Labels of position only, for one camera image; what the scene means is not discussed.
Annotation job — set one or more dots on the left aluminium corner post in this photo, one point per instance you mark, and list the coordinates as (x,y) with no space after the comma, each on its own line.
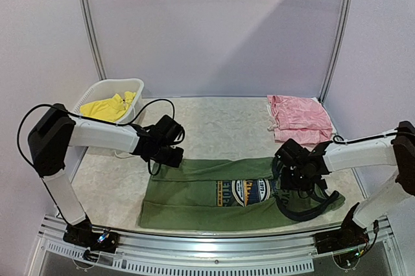
(92,39)

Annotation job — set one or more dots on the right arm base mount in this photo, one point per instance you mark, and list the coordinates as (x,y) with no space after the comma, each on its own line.
(348,244)

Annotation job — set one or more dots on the white plastic laundry basket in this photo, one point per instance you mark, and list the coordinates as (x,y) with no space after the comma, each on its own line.
(108,88)

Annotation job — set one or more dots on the right aluminium corner post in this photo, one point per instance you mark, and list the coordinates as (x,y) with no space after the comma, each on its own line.
(335,52)

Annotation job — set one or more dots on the green sleeveless shirt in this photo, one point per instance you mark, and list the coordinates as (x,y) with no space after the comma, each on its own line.
(219,195)

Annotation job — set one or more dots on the yellow garment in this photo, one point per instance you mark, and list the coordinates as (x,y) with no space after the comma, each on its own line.
(110,109)

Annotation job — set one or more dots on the white folded garment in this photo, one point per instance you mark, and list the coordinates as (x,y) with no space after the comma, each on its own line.
(317,99)

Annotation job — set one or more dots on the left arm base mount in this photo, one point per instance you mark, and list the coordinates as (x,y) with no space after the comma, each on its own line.
(94,241)

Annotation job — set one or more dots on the pink folded shorts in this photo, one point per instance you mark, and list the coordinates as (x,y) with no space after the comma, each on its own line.
(302,119)

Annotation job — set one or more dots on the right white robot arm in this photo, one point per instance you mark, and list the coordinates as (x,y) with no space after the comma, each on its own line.
(393,148)

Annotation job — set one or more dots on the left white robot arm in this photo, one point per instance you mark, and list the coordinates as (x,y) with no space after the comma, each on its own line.
(60,129)

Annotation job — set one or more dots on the aluminium corner post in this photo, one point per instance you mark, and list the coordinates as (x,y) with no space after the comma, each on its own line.
(92,39)
(335,52)

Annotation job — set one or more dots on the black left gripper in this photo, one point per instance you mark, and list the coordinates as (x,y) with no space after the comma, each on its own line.
(176,162)

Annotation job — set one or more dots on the aluminium front rail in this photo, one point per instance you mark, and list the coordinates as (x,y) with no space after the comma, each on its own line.
(288,253)

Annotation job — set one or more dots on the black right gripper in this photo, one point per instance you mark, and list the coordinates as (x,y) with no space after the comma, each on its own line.
(292,179)

